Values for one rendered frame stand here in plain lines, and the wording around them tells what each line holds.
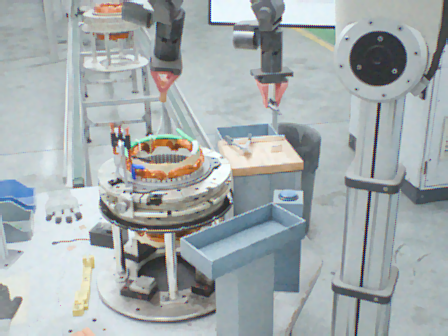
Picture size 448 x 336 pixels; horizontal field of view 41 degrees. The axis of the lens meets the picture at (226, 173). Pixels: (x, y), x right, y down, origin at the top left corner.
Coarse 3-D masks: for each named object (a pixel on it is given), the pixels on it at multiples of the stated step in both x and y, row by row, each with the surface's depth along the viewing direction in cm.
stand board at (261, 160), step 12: (252, 144) 165; (264, 144) 165; (276, 144) 165; (288, 144) 164; (228, 156) 157; (240, 156) 157; (252, 156) 157; (264, 156) 157; (276, 156) 157; (288, 156) 157; (240, 168) 151; (252, 168) 151; (264, 168) 152; (276, 168) 153; (288, 168) 153; (300, 168) 154
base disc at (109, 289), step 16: (112, 256) 162; (160, 256) 163; (112, 272) 155; (128, 272) 155; (112, 288) 149; (112, 304) 143; (128, 304) 143; (144, 304) 143; (160, 304) 143; (176, 304) 143; (192, 304) 143; (208, 304) 143; (160, 320) 138
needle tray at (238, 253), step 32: (224, 224) 126; (256, 224) 132; (288, 224) 130; (192, 256) 117; (224, 256) 114; (256, 256) 119; (224, 288) 126; (256, 288) 125; (224, 320) 129; (256, 320) 128
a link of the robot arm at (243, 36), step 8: (264, 8) 143; (264, 16) 144; (240, 24) 151; (248, 24) 150; (256, 24) 149; (264, 24) 145; (272, 24) 145; (240, 32) 151; (248, 32) 151; (232, 40) 152; (240, 40) 152; (248, 40) 151; (240, 48) 154; (248, 48) 153; (256, 48) 153
